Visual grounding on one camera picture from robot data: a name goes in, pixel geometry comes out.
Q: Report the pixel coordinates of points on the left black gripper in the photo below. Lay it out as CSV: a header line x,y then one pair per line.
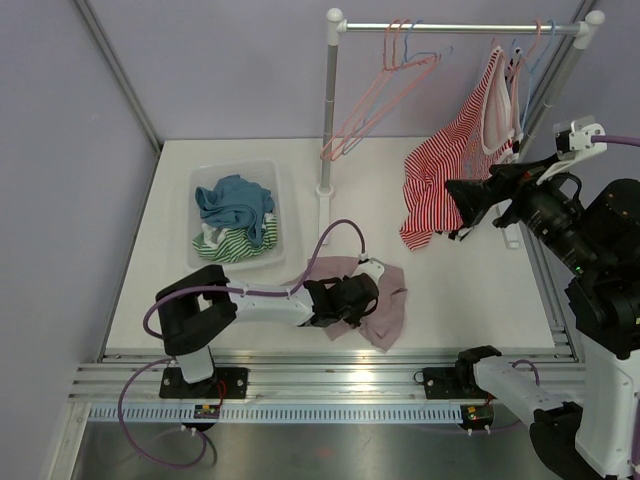
x,y
354,318

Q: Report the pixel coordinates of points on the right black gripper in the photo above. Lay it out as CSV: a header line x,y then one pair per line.
x,y
508,180

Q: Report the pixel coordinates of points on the mauve tank top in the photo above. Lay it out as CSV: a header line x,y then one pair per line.
x,y
383,326

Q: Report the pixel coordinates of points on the pink hanger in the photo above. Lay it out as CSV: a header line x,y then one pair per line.
x,y
370,100
385,100
519,56

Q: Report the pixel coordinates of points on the green striped tank top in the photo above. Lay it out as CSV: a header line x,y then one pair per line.
x,y
234,245

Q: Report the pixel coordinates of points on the teal tank top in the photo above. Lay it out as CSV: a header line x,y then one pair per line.
x,y
235,202

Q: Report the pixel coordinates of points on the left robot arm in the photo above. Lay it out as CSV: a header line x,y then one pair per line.
x,y
199,307

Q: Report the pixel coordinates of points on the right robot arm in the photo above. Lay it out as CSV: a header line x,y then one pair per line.
x,y
597,438

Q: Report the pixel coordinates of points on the red striped tank top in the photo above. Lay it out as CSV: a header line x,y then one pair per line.
x,y
483,133

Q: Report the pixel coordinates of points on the black white striped garment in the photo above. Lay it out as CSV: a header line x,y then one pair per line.
x,y
456,235

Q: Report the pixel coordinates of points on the translucent plastic basket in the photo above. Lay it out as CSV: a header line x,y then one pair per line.
x,y
262,171

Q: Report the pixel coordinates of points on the white clothes rack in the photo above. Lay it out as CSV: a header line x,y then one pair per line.
x,y
576,38

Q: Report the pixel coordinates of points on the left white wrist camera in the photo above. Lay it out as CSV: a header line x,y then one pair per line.
x,y
371,267

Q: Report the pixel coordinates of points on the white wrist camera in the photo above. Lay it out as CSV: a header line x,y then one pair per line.
x,y
575,142
371,267

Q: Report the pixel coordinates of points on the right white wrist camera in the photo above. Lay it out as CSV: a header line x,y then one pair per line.
x,y
575,142

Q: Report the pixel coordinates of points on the aluminium mounting rail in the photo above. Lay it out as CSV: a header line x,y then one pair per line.
x,y
287,367

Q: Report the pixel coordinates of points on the white slotted cable duct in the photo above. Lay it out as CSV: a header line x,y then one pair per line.
x,y
280,414

